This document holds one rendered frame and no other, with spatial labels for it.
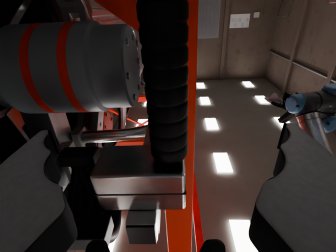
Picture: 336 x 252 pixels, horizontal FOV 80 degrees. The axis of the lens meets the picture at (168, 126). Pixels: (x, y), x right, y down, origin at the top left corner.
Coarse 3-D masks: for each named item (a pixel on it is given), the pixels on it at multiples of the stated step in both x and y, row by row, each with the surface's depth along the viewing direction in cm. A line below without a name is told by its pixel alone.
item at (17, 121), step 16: (0, 0) 46; (16, 0) 43; (32, 0) 46; (0, 16) 49; (16, 16) 41; (32, 16) 49; (48, 16) 49; (0, 112) 37; (16, 112) 40; (0, 128) 56; (16, 128) 40; (0, 144) 54; (16, 144) 54; (0, 160) 50
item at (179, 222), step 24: (192, 0) 65; (192, 24) 68; (192, 48) 72; (192, 72) 76; (192, 96) 81; (192, 120) 86; (192, 144) 93; (192, 168) 100; (192, 192) 108; (168, 216) 119; (168, 240) 131
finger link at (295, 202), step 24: (288, 144) 9; (312, 144) 9; (288, 168) 8; (312, 168) 8; (264, 192) 7; (288, 192) 7; (312, 192) 7; (264, 216) 6; (288, 216) 6; (312, 216) 6; (264, 240) 6; (288, 240) 5; (312, 240) 5
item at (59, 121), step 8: (24, 120) 35; (32, 120) 35; (40, 120) 35; (48, 120) 35; (56, 120) 37; (64, 120) 40; (32, 128) 36; (40, 128) 36; (48, 128) 36; (56, 128) 37; (64, 128) 39; (32, 136) 37; (56, 136) 37; (64, 136) 39; (56, 160) 40; (64, 176) 42; (64, 184) 43
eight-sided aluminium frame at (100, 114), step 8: (56, 0) 47; (64, 0) 48; (72, 0) 47; (80, 0) 47; (88, 0) 50; (64, 8) 49; (72, 8) 49; (80, 8) 49; (88, 8) 50; (64, 16) 50; (72, 16) 51; (80, 16) 50; (88, 16) 51; (80, 112) 56; (88, 112) 59; (96, 112) 56; (80, 120) 55; (88, 120) 59; (96, 120) 55; (96, 128) 55; (88, 144) 53; (96, 144) 54; (64, 192) 40
